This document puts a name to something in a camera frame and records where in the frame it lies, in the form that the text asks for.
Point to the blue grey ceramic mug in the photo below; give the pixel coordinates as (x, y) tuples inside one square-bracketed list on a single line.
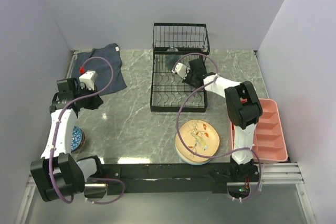
[(171, 59)]

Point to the blue patterned bowl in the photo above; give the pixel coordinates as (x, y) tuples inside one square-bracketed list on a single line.
[(78, 139)]

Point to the black wire dish rack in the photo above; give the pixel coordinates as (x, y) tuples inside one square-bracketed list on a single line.
[(168, 92)]

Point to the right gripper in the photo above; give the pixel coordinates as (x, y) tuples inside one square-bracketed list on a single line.
[(186, 80)]

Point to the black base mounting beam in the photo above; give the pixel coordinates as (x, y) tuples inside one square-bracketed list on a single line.
[(164, 178)]

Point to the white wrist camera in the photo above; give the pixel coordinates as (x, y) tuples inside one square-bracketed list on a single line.
[(87, 79), (181, 70)]

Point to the dark blue cloth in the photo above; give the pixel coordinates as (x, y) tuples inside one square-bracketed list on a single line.
[(111, 53)]

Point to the pink compartment tray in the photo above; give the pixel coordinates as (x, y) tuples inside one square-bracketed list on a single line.
[(269, 142)]

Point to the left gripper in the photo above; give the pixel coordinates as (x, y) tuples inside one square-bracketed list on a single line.
[(96, 102)]

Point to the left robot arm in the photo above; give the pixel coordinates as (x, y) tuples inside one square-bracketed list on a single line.
[(56, 173)]

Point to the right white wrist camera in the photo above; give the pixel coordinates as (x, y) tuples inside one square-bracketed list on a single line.
[(181, 70)]

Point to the beige bird pattern plate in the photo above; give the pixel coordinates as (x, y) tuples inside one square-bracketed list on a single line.
[(199, 137)]

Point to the light blue plate underneath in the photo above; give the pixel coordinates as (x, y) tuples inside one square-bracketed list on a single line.
[(187, 160)]

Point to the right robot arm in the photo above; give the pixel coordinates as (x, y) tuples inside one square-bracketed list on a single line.
[(243, 109)]

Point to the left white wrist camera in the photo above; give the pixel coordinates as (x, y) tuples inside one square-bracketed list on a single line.
[(87, 79)]

